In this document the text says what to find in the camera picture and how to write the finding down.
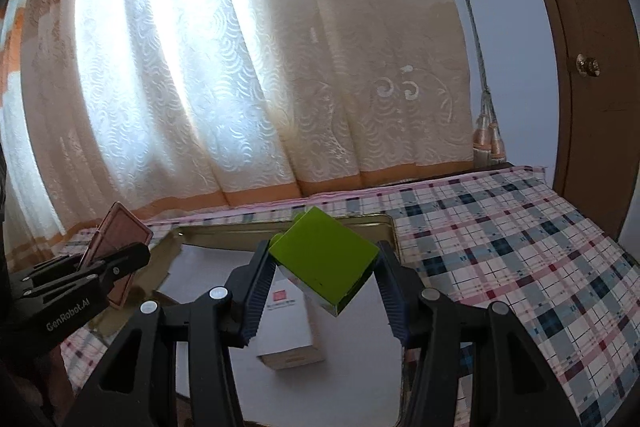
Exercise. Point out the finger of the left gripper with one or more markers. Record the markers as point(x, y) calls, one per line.
point(104, 273)
point(46, 271)

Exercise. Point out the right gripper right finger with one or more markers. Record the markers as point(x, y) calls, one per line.
point(512, 383)

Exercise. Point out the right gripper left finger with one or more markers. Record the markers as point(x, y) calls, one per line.
point(134, 383)

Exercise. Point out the copper metal card case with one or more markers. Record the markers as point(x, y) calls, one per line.
point(119, 229)

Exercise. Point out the white red-logo box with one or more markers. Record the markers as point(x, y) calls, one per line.
point(287, 336)

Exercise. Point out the lime green box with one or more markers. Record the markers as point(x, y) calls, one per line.
point(326, 260)

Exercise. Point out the gold metal tray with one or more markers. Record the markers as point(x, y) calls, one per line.
point(225, 241)

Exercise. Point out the plaid tablecloth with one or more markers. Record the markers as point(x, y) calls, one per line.
point(493, 235)

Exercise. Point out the white paper tray liner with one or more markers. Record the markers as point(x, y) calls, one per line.
point(358, 382)

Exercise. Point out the cream orange patterned curtain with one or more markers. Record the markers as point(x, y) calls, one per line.
point(173, 106)

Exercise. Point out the brass door knob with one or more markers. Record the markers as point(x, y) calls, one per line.
point(587, 66)

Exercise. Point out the brown wooden door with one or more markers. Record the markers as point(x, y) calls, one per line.
point(597, 55)

